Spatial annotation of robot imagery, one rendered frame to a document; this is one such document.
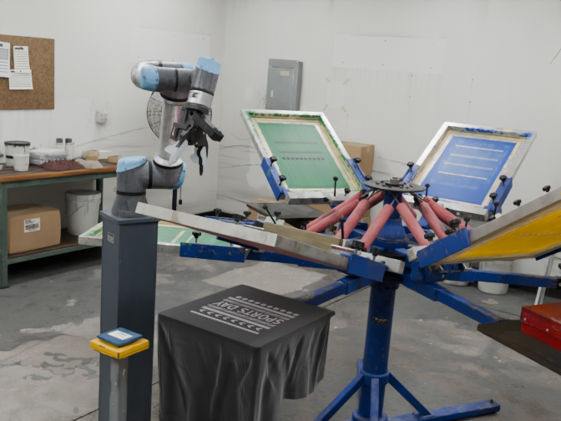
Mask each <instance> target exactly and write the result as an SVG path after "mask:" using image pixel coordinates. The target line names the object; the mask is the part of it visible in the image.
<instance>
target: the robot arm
mask: <svg viewBox="0 0 561 421"><path fill-rule="evenodd" d="M220 67H221V64H220V62H219V61H218V60H216V59H214V58H210V57H205V56H201V57H199V58H198V60H197V64H196V65H195V67H194V65H193V64H192V63H185V62H182V61H181V62H175V61H163V60H146V61H143V62H140V63H137V64H135V65H134V66H133V68H132V70H131V80H132V82H133V83H134V85H135V86H137V87H138V88H140V89H143V90H147V91H151V92H160V97H161V98H162V99H163V100H164V102H163V110H162V118H161V126H160V134H159V148H158V153H156V154H155V155H154V159H153V160H148V159H147V157H146V156H130V157H125V158H122V159H120V160H119V161H118V164H117V170H116V172H117V185H116V197H115V199H114V203H113V206H112V209H111V214H112V215H113V216H117V217H123V218H142V217H146V216H144V215H140V214H138V213H135V210H136V207H137V204H138V202H141V203H145V204H148V201H147V199H146V189H160V190H174V189H179V188H180V187H181V186H182V185H183V183H184V178H185V171H186V167H185V162H184V161H183V159H182V157H181V154H182V152H183V151H185V150H187V148H188V145H189V146H191V145H194V146H195V152H194V153H193V154H192V155H191V156H190V158H191V160H192V161H193V162H195V163H196V164H198V165H199V166H200V176H202V175H203V173H204V170H205V165H206V161H207V158H208V149H209V146H208V141H207V138H206V134H207V135H208V136H209V137H210V138H211V139H212V140H213V141H218V142H220V141H221V140H222V139H223V138H224V135H223V134H222V132H221V131H220V130H219V129H217V128H216V127H215V126H214V125H213V124H212V123H211V122H210V121H209V120H208V119H207V118H206V117H205V116H204V114H205V115H208V114H209V112H210V111H209V109H211V105H212V102H213V98H214V94H215V88H216V85H217V81H218V77H219V74H220ZM186 103H187V105H186ZM185 105H186V106H185Z"/></svg>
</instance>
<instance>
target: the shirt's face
mask: <svg viewBox="0 0 561 421"><path fill-rule="evenodd" d="M234 295H238V296H241V297H246V298H249V299H251V300H254V301H258V302H262V303H265V304H268V305H271V306H274V307H279V308H281V309H285V310H287V311H290V312H295V313H298V314H300V315H299V316H297V317H294V318H292V319H290V320H288V321H286V322H283V323H281V324H279V325H276V326H274V327H272V328H269V329H267V330H265V331H263V332H260V333H258V334H254V333H252V332H247V331H245V330H242V329H239V328H237V327H232V326H230V325H227V324H224V323H222V322H217V321H215V320H212V319H209V318H207V317H202V316H200V315H197V314H194V313H192V312H190V311H193V310H195V309H197V308H200V307H204V306H207V305H209V304H211V303H214V302H218V301H220V300H223V299H226V298H228V297H232V296H234ZM331 312H334V311H332V310H329V309H326V308H323V307H318V306H315V305H312V304H309V303H306V302H301V301H297V300H295V299H292V298H289V297H283V296H281V295H277V294H275V293H272V292H267V291H263V290H261V289H257V288H254V287H249V286H247V285H243V284H241V285H239V286H236V287H232V288H229V289H226V290H224V291H221V292H217V293H214V294H211V295H208V296H207V297H202V298H200V299H197V300H194V301H192V302H187V303H185V304H182V305H179V306H177V307H172V308H170V309H167V310H164V311H162V312H160V313H161V314H163V315H165V316H168V317H172V318H175V319H178V320H180V321H182V322H187V323H189V324H192V325H195V326H197V327H201V328H204V329H206V330H209V331H212V332H215V333H218V334H220V335H223V336H226V337H230V338H232V339H235V340H237V341H240V342H244V343H247V344H250V345H251V346H254V347H259V346H262V345H264V344H266V343H268V342H270V341H272V340H274V339H277V338H278V337H281V336H283V335H285V334H287V333H288V332H292V331H294V330H296V329H297V328H299V327H302V326H304V325H306V324H308V323H310V322H313V321H315V320H316V319H318V318H320V317H324V316H325V315H327V314H329V313H331Z"/></svg>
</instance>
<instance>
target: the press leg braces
mask: <svg viewBox="0 0 561 421"><path fill-rule="evenodd" d="M388 382H389V383H390V384H391V385H392V386H393V387H394V388H395V389H396V390H397V391H398V392H399V393H400V394H401V395H402V396H403V397H404V398H405V399H406V400H407V401H408V402H409V403H410V404H411V405H412V406H413V407H414V408H415V409H416V412H412V413H413V414H414V415H416V416H417V417H418V418H419V419H422V418H431V417H435V416H437V415H436V414H435V413H433V412H432V411H431V410H429V409H426V408H425V407H424V406H423V405H422V404H421V403H420V402H419V401H418V400H417V399H416V398H415V397H414V396H413V395H412V394H411V393H410V392H409V391H408V390H407V389H406V388H405V387H404V386H403V385H402V384H401V383H400V382H399V381H398V380H397V379H396V378H395V377H394V376H393V375H392V374H391V373H390V372H389V380H388ZM363 384H364V375H362V374H361V373H358V374H357V375H356V376H355V377H354V378H353V379H352V380H351V382H350V383H349V384H348V385H347V386H346V387H345V388H344V389H343V390H342V391H341V392H340V393H339V394H338V395H337V396H336V397H335V398H334V399H333V400H332V401H331V402H330V404H329V405H328V406H327V407H326V408H325V409H324V410H323V411H322V412H321V413H320V414H319V415H318V416H317V417H316V418H315V419H314V420H313V421H329V419H330V418H331V417H332V416H333V415H334V414H335V413H336V412H337V411H338V410H339V409H340V408H341V407H342V406H343V405H344V404H345V403H346V402H347V400H348V399H349V398H350V397H351V396H352V395H353V394H354V393H355V392H356V391H357V390H358V389H359V388H360V387H361V386H362V385H363ZM360 391H361V389H360ZM378 417H379V378H371V399H370V421H378Z"/></svg>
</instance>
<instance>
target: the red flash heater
mask: <svg viewBox="0 0 561 421"><path fill-rule="evenodd" d="M520 320H521V321H522V326H521V332H522V333H524V334H526V335H528V336H530V337H532V338H534V339H536V340H538V341H540V342H542V343H544V344H546V345H548V346H550V347H552V348H554V349H556V350H558V351H560V352H561V302H555V303H546V304H538V305H531V306H522V310H521V316H520Z"/></svg>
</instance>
